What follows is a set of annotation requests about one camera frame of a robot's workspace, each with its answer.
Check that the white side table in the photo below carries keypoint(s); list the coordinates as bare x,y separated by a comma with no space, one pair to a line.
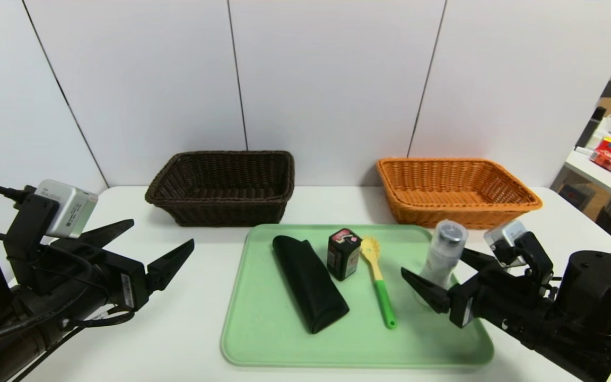
602,181

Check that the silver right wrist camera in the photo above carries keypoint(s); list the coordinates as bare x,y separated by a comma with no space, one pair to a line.
504,236

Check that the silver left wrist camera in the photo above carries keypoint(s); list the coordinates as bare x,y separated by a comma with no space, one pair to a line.
69,209

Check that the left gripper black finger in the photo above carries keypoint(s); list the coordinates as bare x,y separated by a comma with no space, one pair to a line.
106,234
167,268

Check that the dark brown wicker basket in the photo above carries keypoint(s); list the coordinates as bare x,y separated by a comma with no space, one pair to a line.
220,212

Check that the black glasses case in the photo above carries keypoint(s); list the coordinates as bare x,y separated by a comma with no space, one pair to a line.
311,286

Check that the black upright panel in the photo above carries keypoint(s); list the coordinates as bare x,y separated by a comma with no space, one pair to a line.
589,131

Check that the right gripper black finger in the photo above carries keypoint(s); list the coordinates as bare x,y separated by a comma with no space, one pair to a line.
433,294
478,259

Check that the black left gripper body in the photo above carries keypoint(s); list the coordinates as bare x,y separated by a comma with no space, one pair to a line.
131,287

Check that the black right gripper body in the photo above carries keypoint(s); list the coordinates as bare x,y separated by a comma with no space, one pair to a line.
463,307

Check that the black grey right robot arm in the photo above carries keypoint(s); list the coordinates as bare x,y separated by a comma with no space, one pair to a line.
597,292

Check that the small black carton pink top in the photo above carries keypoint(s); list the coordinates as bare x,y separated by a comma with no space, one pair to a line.
342,260

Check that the orange wicker basket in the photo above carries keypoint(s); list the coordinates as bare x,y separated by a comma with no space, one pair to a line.
443,215

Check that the red snack package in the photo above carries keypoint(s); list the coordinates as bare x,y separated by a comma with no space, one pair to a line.
609,163

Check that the red and yellow box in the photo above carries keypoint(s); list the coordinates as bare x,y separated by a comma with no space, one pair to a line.
610,145

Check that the light green plastic tray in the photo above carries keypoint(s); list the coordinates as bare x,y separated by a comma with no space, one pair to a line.
284,339

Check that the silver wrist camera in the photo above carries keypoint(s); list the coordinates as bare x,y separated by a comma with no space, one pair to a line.
69,209
504,236

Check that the white bottle with clear cap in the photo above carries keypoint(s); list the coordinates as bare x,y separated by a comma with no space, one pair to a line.
443,254

